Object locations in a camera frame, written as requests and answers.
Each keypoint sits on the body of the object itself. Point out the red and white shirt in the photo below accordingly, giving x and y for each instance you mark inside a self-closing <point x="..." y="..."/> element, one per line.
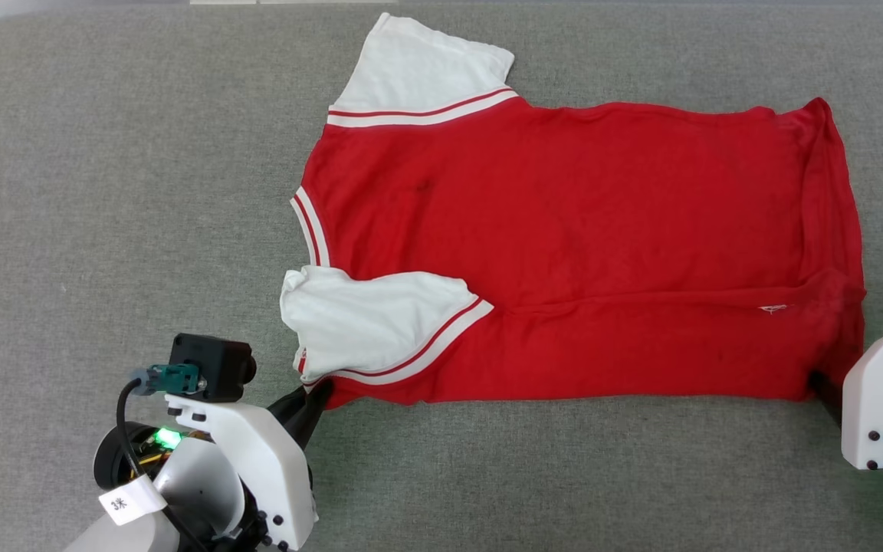
<point x="564" y="215"/>

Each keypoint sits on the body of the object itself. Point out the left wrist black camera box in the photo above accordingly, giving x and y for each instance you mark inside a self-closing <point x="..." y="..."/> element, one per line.
<point x="208" y="366"/>

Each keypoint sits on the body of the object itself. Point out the grey fabric sofa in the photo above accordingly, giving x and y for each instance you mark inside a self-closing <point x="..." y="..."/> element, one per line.
<point x="104" y="192"/>

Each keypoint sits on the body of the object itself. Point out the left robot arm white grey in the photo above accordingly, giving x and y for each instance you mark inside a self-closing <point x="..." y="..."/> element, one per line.
<point x="131" y="538"/>

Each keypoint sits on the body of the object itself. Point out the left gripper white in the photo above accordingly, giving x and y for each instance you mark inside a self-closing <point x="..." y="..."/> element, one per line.
<point x="257" y="468"/>

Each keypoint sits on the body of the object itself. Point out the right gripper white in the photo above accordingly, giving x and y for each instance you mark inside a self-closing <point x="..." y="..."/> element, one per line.
<point x="874" y="399"/>

